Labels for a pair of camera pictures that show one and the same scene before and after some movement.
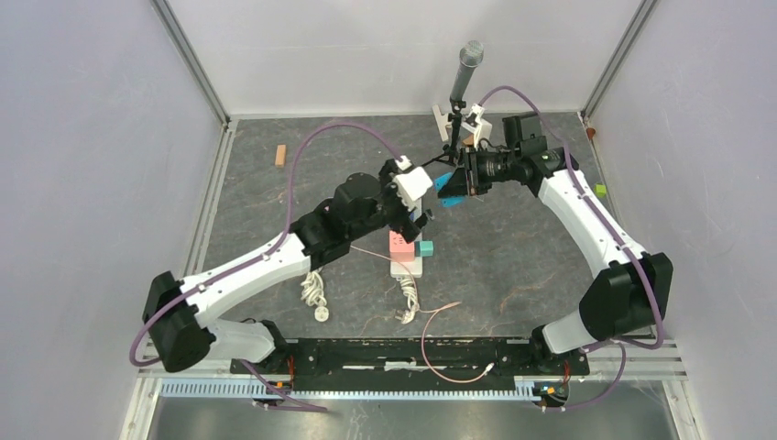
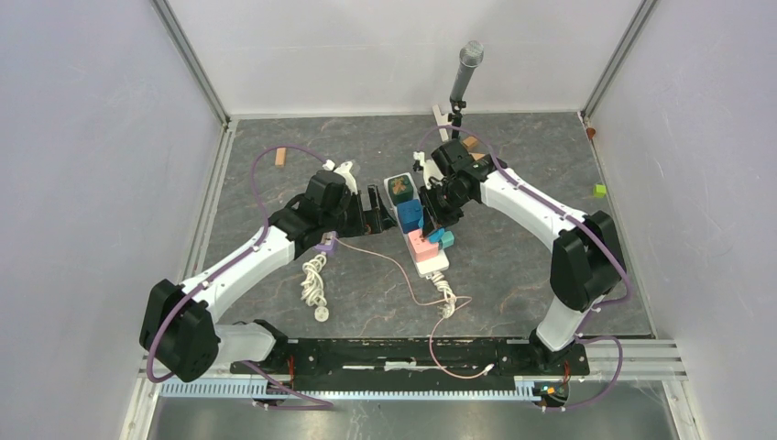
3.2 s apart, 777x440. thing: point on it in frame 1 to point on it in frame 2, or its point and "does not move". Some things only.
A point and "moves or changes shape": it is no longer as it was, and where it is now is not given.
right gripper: (469, 180) to (432, 217)
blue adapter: (447, 202) moves or changes shape
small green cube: (601, 190) does not move
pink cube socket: (400, 250) to (421, 249)
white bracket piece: (442, 123) does not move
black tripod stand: (451, 150) does not move
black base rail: (416, 364) does not move
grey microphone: (471, 56) does not move
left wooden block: (280, 155) does not move
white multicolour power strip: (408, 269) moves or changes shape
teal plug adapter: (423, 248) to (447, 239)
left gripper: (404, 225) to (371, 222)
